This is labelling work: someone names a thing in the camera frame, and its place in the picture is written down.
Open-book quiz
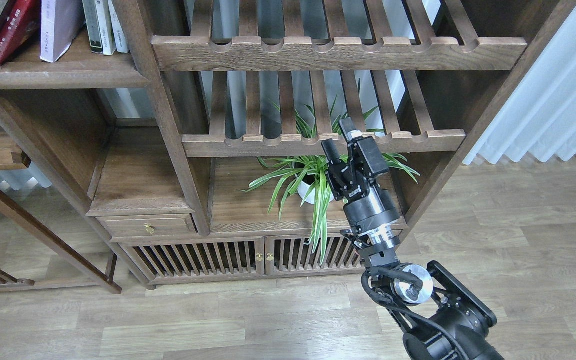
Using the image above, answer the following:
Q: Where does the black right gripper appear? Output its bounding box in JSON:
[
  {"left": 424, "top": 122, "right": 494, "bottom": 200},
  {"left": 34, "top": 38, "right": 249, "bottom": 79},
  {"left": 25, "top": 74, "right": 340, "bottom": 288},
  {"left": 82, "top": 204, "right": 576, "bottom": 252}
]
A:
[{"left": 321, "top": 118, "right": 400, "bottom": 239}]

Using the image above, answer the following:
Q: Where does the white lavender paperback book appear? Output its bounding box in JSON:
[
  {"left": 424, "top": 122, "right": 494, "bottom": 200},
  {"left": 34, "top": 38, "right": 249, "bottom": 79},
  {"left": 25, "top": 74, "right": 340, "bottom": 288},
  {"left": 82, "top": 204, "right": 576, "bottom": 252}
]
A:
[{"left": 39, "top": 0, "right": 85, "bottom": 63}]

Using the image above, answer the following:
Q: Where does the red paperback book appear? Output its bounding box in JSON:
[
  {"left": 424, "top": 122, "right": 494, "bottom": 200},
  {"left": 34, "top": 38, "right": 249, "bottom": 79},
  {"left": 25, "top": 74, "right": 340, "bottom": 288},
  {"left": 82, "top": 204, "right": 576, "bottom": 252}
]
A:
[{"left": 0, "top": 0, "right": 41, "bottom": 66}]

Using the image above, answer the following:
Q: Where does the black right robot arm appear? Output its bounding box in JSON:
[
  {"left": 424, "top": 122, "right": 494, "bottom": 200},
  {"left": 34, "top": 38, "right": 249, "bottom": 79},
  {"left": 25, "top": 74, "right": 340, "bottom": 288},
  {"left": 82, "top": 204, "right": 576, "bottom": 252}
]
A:
[{"left": 322, "top": 118, "right": 502, "bottom": 360}]

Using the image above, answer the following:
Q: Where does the green spider plant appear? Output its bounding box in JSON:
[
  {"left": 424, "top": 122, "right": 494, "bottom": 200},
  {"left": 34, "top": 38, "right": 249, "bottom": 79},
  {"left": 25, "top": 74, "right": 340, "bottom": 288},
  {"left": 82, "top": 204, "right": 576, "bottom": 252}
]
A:
[{"left": 240, "top": 110, "right": 421, "bottom": 264}]

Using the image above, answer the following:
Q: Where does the white plant pot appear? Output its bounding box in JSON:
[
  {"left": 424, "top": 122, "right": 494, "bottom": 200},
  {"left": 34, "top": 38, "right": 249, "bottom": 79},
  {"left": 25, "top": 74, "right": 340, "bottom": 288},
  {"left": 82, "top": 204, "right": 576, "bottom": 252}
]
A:
[{"left": 297, "top": 181, "right": 334, "bottom": 207}]

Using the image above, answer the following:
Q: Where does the dark wooden bookshelf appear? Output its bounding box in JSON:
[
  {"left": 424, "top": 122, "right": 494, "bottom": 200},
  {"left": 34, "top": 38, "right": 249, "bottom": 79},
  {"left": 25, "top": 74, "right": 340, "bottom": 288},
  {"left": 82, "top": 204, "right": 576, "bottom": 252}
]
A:
[{"left": 0, "top": 0, "right": 576, "bottom": 290}]

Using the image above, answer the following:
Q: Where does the white pleated curtain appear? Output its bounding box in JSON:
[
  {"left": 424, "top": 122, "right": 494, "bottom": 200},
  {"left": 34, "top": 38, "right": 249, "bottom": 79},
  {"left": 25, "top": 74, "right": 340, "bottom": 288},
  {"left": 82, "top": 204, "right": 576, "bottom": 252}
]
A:
[{"left": 462, "top": 7, "right": 576, "bottom": 166}]

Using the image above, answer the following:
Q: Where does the brass drawer knob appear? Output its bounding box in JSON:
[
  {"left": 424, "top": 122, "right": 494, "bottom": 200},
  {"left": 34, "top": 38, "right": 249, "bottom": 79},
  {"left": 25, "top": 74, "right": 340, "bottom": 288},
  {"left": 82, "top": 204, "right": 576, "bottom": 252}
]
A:
[{"left": 144, "top": 223, "right": 156, "bottom": 235}]

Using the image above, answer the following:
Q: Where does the white upright book right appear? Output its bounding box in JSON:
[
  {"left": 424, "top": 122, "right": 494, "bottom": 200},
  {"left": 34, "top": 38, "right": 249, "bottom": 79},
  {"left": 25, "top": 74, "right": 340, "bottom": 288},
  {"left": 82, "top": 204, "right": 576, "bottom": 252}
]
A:
[{"left": 108, "top": 0, "right": 130, "bottom": 54}]

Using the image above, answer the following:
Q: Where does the white upright book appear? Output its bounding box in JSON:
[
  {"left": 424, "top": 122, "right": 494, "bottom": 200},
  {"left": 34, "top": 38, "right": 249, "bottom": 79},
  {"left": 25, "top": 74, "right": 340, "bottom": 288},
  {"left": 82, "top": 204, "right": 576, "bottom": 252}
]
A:
[
  {"left": 82, "top": 0, "right": 116, "bottom": 56},
  {"left": 108, "top": 0, "right": 130, "bottom": 54}
]

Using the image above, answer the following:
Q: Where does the white upright book left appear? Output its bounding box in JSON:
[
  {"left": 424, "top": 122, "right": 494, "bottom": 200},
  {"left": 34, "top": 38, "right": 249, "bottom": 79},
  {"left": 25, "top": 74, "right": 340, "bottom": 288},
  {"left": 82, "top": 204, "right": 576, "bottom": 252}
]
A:
[{"left": 82, "top": 0, "right": 116, "bottom": 56}]

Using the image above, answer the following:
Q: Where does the wooden side furniture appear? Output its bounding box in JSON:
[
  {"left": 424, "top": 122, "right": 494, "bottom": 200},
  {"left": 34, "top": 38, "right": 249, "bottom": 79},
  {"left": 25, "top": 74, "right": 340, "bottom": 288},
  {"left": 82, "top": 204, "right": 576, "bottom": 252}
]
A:
[{"left": 0, "top": 127, "right": 122, "bottom": 294}]

